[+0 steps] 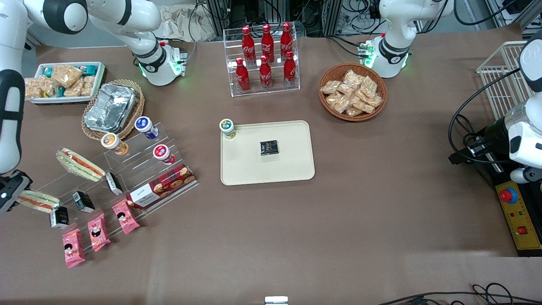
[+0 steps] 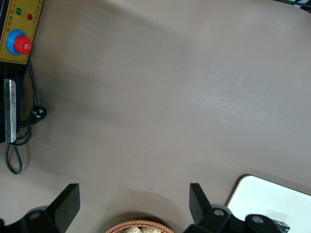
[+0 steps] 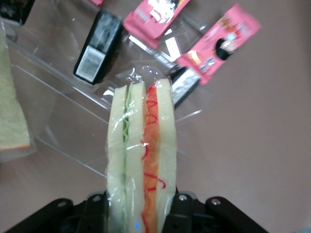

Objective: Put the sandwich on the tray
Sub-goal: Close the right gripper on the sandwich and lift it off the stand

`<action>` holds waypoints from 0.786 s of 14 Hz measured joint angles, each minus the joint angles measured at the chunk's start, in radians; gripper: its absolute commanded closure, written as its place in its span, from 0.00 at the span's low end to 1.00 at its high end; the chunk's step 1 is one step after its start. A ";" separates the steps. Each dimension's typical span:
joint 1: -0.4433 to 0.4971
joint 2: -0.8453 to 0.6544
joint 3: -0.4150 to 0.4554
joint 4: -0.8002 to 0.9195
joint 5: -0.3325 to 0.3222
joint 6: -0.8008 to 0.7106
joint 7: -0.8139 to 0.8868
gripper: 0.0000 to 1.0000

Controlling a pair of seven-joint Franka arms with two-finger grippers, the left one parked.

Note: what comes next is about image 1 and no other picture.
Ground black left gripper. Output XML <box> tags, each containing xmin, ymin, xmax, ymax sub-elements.
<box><xmin>448</xmin><ymin>118</ymin><xmax>511</xmax><ymax>165</ymax></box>

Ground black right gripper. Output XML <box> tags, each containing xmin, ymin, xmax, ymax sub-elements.
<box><xmin>0</xmin><ymin>170</ymin><xmax>33</xmax><ymax>217</ymax></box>

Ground ham lettuce sandwich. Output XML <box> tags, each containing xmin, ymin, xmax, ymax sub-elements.
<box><xmin>55</xmin><ymin>148</ymin><xmax>106</xmax><ymax>183</ymax></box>
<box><xmin>17</xmin><ymin>189</ymin><xmax>61</xmax><ymax>214</ymax></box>

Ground beige plastic serving tray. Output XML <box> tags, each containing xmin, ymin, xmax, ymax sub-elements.
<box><xmin>220</xmin><ymin>120</ymin><xmax>316</xmax><ymax>186</ymax></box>

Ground red emergency stop button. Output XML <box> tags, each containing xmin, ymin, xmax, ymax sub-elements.
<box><xmin>498</xmin><ymin>187</ymin><xmax>518</xmax><ymax>204</ymax></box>

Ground pink snack packet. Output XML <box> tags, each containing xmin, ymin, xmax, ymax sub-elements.
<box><xmin>87</xmin><ymin>213</ymin><xmax>111</xmax><ymax>253</ymax></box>
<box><xmin>62</xmin><ymin>228</ymin><xmax>86</xmax><ymax>269</ymax></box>
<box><xmin>111</xmin><ymin>199</ymin><xmax>141</xmax><ymax>235</ymax></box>

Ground yellow black control box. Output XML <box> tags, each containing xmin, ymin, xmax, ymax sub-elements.
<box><xmin>495</xmin><ymin>180</ymin><xmax>542</xmax><ymax>257</ymax></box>

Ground clear acrylic stepped stand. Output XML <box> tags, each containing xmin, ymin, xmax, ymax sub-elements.
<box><xmin>103</xmin><ymin>122</ymin><xmax>200</xmax><ymax>222</ymax></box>
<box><xmin>27</xmin><ymin>161</ymin><xmax>141</xmax><ymax>255</ymax></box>

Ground brown table cover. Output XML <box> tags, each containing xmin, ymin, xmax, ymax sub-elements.
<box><xmin>0</xmin><ymin>23</ymin><xmax>542</xmax><ymax>305</ymax></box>

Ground orange lid yogurt cup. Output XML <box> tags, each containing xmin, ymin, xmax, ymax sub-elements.
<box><xmin>101</xmin><ymin>133</ymin><xmax>129</xmax><ymax>156</ymax></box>

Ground stacked aluminium foil containers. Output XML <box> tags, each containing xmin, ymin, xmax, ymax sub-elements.
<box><xmin>83</xmin><ymin>83</ymin><xmax>137</xmax><ymax>132</ymax></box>

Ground white rectangular plastic bin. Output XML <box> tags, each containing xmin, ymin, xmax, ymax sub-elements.
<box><xmin>30</xmin><ymin>62</ymin><xmax>107</xmax><ymax>105</ymax></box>

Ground red plaid cookie box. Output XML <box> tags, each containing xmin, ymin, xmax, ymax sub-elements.
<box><xmin>127</xmin><ymin>164</ymin><xmax>196</xmax><ymax>209</ymax></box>

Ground round brown wicker bowl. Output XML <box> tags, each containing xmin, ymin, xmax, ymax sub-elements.
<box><xmin>318</xmin><ymin>62</ymin><xmax>388</xmax><ymax>123</ymax></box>

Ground blue lid yogurt cup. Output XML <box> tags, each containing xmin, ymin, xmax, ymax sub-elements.
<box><xmin>134</xmin><ymin>116</ymin><xmax>160</xmax><ymax>140</ymax></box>

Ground flat oval wicker basket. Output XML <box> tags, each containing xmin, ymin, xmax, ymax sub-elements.
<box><xmin>81</xmin><ymin>79</ymin><xmax>146</xmax><ymax>141</ymax></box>

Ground red lid yogurt cup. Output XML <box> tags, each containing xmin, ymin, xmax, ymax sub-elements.
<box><xmin>152</xmin><ymin>144</ymin><xmax>177</xmax><ymax>166</ymax></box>

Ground red cola bottle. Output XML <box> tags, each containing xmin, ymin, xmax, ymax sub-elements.
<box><xmin>280</xmin><ymin>22</ymin><xmax>294</xmax><ymax>60</ymax></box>
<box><xmin>259</xmin><ymin>55</ymin><xmax>273</xmax><ymax>90</ymax></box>
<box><xmin>235</xmin><ymin>57</ymin><xmax>251</xmax><ymax>93</ymax></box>
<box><xmin>261</xmin><ymin>23</ymin><xmax>275</xmax><ymax>63</ymax></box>
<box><xmin>283</xmin><ymin>51</ymin><xmax>297</xmax><ymax>88</ymax></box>
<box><xmin>241</xmin><ymin>25</ymin><xmax>256</xmax><ymax>65</ymax></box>

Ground clear acrylic bottle rack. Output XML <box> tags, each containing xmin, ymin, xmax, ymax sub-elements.
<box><xmin>223</xmin><ymin>25</ymin><xmax>301</xmax><ymax>98</ymax></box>

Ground dark equipment rack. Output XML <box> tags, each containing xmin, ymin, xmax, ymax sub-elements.
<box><xmin>206</xmin><ymin>0</ymin><xmax>382</xmax><ymax>38</ymax></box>

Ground green lid yogurt cup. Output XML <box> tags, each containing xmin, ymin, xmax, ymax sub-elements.
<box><xmin>219</xmin><ymin>119</ymin><xmax>237</xmax><ymax>140</ymax></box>

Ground crumpled beige cloth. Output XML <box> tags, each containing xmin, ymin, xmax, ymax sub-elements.
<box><xmin>152</xmin><ymin>3</ymin><xmax>217</xmax><ymax>43</ymax></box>

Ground black looped cable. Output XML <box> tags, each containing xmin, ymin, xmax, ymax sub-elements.
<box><xmin>448</xmin><ymin>68</ymin><xmax>522</xmax><ymax>165</ymax></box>

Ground white wire basket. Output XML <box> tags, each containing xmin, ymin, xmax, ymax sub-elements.
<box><xmin>476</xmin><ymin>41</ymin><xmax>535</xmax><ymax>122</ymax></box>

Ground thick black cable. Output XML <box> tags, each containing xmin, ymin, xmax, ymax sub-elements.
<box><xmin>453</xmin><ymin>0</ymin><xmax>524</xmax><ymax>27</ymax></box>

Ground black floor cables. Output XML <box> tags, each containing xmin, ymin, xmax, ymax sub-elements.
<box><xmin>376</xmin><ymin>283</ymin><xmax>542</xmax><ymax>305</ymax></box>

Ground thin black base cable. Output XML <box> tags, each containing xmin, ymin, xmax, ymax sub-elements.
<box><xmin>185</xmin><ymin>0</ymin><xmax>212</xmax><ymax>65</ymax></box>

